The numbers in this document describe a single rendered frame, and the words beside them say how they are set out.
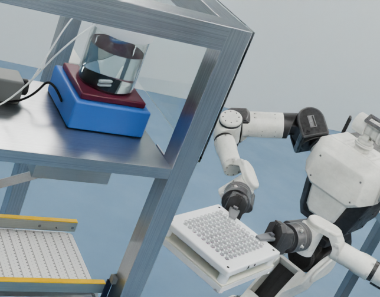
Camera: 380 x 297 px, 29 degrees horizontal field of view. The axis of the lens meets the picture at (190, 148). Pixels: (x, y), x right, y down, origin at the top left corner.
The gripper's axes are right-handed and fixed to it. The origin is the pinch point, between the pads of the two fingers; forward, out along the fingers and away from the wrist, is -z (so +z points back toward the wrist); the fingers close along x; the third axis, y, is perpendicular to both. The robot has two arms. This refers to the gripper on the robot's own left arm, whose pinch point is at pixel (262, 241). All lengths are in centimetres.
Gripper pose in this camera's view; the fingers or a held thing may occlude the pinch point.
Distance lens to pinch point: 213.3
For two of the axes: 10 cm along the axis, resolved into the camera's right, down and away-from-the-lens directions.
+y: -6.0, -5.2, 6.1
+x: -3.7, 8.5, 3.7
